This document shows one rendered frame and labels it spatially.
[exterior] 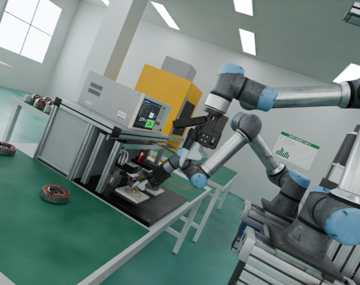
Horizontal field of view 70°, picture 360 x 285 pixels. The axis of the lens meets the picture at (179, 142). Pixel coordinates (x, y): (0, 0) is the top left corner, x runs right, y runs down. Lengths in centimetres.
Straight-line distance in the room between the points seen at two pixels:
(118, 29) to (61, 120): 415
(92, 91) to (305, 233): 125
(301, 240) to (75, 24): 911
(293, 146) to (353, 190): 579
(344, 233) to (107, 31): 527
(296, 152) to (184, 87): 315
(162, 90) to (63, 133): 394
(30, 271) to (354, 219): 91
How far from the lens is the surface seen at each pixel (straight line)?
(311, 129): 675
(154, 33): 796
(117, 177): 153
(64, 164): 150
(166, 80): 531
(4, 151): 157
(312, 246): 105
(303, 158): 671
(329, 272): 105
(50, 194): 120
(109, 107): 150
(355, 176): 92
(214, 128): 82
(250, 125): 131
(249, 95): 82
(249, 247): 104
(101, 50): 559
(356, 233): 93
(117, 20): 562
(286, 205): 152
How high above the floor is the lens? 130
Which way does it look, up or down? 6 degrees down
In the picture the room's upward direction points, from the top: 24 degrees clockwise
